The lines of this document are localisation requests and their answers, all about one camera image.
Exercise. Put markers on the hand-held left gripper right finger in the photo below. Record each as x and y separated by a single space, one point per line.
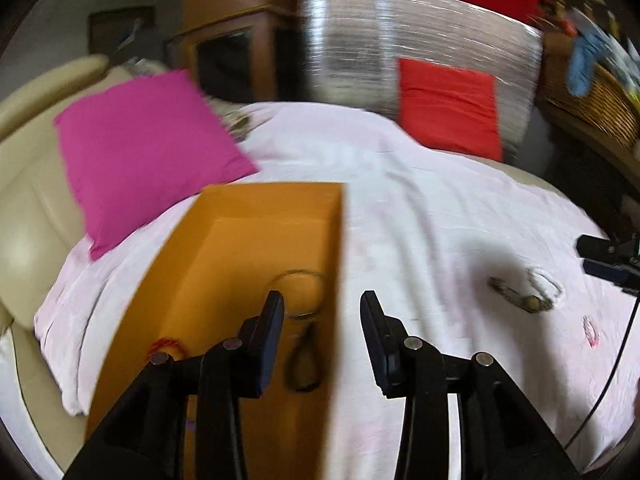
380 345

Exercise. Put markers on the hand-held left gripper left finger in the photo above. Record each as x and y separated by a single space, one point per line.
269 342

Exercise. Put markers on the pale pink blanket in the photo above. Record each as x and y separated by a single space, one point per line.
425 200

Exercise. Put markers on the wicker basket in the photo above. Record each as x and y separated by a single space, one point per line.
595 100

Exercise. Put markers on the silver foil panel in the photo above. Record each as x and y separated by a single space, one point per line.
350 45

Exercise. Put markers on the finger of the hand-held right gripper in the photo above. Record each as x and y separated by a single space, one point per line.
595 246
607 270

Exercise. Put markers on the red pillow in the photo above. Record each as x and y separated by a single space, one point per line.
447 107

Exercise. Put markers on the wooden cabinet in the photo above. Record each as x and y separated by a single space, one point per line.
225 15

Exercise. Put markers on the orange cardboard box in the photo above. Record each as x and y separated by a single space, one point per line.
240 260

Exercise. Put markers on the blue cloth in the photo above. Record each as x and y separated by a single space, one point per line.
582 67

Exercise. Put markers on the beige leather sofa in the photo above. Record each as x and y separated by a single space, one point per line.
30 210

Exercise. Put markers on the magenta pillow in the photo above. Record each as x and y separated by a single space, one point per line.
145 150

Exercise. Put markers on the dark framed picture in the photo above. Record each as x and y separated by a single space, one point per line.
117 30

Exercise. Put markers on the metal wristwatch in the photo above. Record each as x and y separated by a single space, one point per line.
515 297

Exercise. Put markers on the metal bangle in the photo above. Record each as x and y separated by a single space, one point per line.
299 274

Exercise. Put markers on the patterned crumpled cloth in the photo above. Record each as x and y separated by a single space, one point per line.
239 124

